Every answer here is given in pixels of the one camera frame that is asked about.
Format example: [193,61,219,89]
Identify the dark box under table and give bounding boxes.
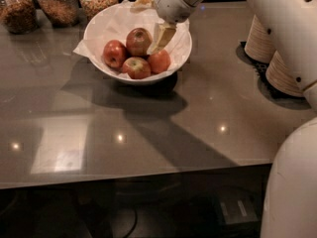
[215,196,260,226]

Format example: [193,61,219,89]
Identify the red-green apple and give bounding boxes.
[126,28,153,57]
[122,57,152,79]

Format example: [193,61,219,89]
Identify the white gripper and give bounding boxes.
[132,0,195,55]

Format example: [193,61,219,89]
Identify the black rubber mat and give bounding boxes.
[236,41,282,99]

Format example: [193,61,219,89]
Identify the white ceramic bowl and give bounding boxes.
[82,1,193,86]

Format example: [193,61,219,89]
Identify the top red-green apple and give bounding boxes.
[126,28,153,57]

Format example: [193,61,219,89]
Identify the back stack paper bowls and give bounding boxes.
[245,16,275,63]

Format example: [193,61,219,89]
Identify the front stack paper bowls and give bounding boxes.
[265,52,303,97]

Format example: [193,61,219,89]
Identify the left red apple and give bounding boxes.
[103,40,128,69]

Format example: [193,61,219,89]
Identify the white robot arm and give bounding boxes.
[134,0,317,238]

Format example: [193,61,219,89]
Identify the far left cereal jar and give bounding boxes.
[0,0,38,34]

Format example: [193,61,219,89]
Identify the front red-green apple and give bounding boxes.
[122,57,152,79]

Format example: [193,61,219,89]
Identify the red apple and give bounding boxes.
[103,40,128,69]
[148,50,170,74]

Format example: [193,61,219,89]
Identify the stack paper bowls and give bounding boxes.
[245,16,275,63]
[265,52,303,97]

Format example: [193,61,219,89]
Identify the right red apple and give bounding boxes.
[148,50,170,74]

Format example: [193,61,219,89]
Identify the white paper bowl liner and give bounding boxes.
[74,0,192,85]

